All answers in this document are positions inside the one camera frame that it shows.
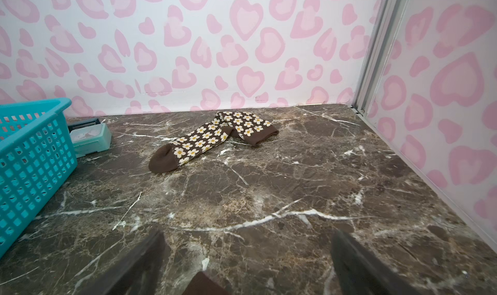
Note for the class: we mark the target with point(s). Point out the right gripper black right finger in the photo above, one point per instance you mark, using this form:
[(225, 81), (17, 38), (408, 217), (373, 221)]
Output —
[(360, 272)]

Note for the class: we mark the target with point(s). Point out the teal plastic basket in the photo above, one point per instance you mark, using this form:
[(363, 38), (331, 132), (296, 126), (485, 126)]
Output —
[(37, 157)]

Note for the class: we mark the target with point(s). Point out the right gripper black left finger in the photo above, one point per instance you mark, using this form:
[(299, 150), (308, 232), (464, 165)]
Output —
[(137, 272)]

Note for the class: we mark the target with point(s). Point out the mint green small box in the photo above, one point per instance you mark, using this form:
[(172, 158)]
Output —
[(89, 136)]

